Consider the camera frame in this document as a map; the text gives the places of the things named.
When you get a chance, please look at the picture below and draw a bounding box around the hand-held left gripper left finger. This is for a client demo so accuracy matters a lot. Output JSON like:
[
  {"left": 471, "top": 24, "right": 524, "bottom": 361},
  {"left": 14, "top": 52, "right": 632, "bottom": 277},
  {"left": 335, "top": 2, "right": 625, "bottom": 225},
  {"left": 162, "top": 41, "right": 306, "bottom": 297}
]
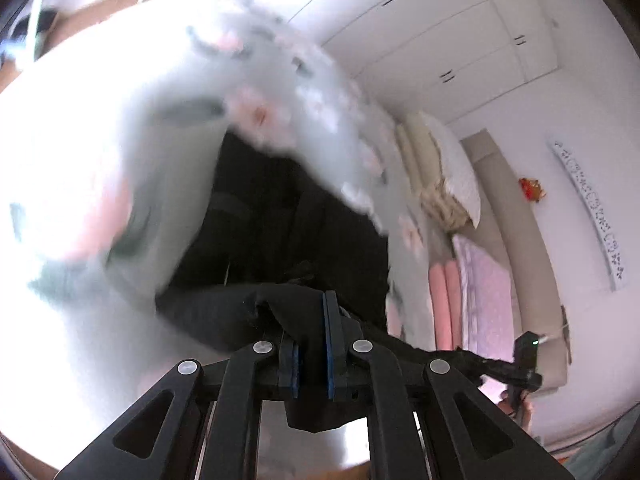
[{"left": 59, "top": 332, "right": 301, "bottom": 480}]

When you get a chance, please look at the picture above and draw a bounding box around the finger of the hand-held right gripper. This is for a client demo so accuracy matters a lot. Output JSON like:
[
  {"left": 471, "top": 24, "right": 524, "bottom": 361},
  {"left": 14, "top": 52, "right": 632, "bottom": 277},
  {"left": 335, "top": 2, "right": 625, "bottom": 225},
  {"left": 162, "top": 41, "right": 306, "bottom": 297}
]
[{"left": 462, "top": 350, "right": 516, "bottom": 386}]

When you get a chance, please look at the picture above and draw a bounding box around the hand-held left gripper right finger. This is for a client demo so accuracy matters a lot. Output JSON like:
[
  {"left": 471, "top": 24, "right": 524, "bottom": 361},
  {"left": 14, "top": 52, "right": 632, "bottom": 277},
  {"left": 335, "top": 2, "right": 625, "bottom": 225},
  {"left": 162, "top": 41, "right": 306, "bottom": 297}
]
[{"left": 322, "top": 291, "right": 576, "bottom": 480}]

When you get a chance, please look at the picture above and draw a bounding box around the black hooded jacket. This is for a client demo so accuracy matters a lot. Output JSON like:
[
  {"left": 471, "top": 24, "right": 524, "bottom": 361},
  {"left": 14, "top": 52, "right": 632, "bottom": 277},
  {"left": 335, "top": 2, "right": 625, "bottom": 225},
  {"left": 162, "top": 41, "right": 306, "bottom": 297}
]
[{"left": 155, "top": 130, "right": 501, "bottom": 433}]

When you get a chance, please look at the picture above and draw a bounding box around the person's right hand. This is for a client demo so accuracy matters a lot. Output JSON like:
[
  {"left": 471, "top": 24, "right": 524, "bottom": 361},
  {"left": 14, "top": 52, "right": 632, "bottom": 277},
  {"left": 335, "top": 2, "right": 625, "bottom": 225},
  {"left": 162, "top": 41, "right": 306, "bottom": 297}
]
[{"left": 499, "top": 389, "right": 533, "bottom": 423}]

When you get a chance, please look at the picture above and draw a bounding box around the folded lilac quilt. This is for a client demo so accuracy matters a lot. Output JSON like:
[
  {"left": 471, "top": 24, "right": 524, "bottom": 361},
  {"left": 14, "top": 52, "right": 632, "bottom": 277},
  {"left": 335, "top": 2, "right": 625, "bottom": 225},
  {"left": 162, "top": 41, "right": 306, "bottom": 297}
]
[{"left": 451, "top": 232, "right": 516, "bottom": 361}]

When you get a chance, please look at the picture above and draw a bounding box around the folded pink blanket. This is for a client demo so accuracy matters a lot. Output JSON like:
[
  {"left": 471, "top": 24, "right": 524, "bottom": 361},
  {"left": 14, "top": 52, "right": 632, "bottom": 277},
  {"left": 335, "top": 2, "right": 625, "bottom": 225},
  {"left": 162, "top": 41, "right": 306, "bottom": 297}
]
[{"left": 427, "top": 260, "right": 463, "bottom": 351}]

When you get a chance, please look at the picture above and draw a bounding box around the beige padded headboard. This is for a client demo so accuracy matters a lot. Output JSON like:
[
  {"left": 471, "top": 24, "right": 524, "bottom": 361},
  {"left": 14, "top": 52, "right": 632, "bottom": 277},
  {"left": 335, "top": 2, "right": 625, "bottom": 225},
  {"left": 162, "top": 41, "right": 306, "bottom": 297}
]
[{"left": 460, "top": 129, "right": 571, "bottom": 393}]

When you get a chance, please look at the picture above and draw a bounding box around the teal cloth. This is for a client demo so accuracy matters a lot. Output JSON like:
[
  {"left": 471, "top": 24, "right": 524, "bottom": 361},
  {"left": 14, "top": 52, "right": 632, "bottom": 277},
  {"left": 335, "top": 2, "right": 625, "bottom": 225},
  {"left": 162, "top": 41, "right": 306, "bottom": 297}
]
[{"left": 560, "top": 405, "right": 636, "bottom": 480}]

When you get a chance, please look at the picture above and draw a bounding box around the white dotted pillow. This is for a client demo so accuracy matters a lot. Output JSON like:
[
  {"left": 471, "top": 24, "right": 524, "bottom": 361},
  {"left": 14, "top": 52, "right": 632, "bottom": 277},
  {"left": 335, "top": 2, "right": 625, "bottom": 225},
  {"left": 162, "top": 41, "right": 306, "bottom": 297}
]
[{"left": 417, "top": 110, "right": 482, "bottom": 228}]

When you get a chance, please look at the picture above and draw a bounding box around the folded cream quilt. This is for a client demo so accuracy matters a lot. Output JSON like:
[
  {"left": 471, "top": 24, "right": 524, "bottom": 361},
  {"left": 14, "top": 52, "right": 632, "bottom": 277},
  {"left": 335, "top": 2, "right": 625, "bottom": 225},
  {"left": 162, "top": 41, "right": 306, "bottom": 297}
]
[{"left": 395, "top": 112, "right": 473, "bottom": 233}]

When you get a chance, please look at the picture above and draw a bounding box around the floral bed sheet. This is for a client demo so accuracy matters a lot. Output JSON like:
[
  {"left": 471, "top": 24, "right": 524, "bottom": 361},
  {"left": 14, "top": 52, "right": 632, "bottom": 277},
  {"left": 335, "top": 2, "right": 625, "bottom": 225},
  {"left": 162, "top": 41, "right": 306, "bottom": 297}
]
[{"left": 0, "top": 0, "right": 436, "bottom": 466}]

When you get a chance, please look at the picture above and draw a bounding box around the white wardrobe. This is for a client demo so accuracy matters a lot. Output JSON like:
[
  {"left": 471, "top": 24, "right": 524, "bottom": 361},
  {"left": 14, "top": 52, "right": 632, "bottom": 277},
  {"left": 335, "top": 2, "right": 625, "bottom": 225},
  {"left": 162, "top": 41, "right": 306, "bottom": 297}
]
[{"left": 250, "top": 0, "right": 561, "bottom": 126}]

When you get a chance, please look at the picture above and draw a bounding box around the white curved wall decoration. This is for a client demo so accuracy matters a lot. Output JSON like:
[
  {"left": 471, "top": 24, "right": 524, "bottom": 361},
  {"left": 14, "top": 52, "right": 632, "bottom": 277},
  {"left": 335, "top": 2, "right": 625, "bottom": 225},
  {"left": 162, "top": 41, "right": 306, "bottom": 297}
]
[{"left": 547, "top": 140, "right": 628, "bottom": 292}]

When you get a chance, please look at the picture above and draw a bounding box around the red wall ornament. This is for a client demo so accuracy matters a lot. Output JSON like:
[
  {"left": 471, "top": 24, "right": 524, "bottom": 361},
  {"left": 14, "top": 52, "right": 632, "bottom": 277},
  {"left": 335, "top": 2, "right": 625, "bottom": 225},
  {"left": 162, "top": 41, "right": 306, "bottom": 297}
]
[{"left": 517, "top": 177, "right": 548, "bottom": 202}]

